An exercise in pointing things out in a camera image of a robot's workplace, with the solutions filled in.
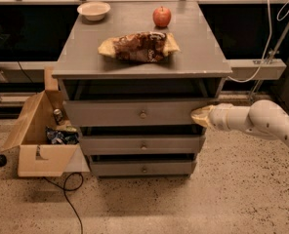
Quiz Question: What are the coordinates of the grey top drawer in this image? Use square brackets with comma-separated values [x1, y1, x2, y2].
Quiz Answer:
[63, 98, 213, 127]

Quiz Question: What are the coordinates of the grey drawer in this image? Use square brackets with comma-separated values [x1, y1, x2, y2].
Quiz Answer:
[63, 98, 213, 127]
[80, 135, 205, 155]
[89, 159, 196, 177]

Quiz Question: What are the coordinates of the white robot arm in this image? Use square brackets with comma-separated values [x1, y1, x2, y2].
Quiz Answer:
[190, 99, 289, 148]

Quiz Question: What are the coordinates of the grey middle drawer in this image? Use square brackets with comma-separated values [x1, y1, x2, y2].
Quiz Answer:
[80, 135, 205, 155]

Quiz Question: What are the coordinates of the grey drawer cabinet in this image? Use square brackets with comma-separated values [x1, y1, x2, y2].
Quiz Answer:
[53, 2, 231, 177]

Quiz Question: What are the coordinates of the grey bottom drawer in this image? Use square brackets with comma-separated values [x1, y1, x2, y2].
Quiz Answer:
[89, 159, 196, 177]

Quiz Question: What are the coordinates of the brown chip bag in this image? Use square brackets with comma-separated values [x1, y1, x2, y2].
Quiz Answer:
[98, 32, 180, 62]

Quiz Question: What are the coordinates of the red apple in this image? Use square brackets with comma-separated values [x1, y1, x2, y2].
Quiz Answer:
[152, 6, 172, 27]

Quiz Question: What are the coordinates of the metal can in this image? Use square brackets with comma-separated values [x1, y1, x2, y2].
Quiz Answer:
[53, 108, 63, 125]

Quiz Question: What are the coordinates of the white bowl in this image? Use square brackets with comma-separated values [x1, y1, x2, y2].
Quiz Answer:
[77, 1, 111, 21]

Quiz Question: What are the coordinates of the blue snack bag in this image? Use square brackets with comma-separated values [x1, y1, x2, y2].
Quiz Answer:
[45, 127, 78, 145]

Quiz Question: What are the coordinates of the cardboard box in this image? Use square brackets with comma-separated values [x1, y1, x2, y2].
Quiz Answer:
[1, 65, 80, 177]

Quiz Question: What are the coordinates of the white hanging cable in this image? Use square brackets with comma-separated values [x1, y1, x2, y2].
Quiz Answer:
[227, 0, 289, 84]

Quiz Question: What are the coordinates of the black floor cable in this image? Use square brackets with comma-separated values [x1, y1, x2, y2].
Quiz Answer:
[42, 172, 85, 234]

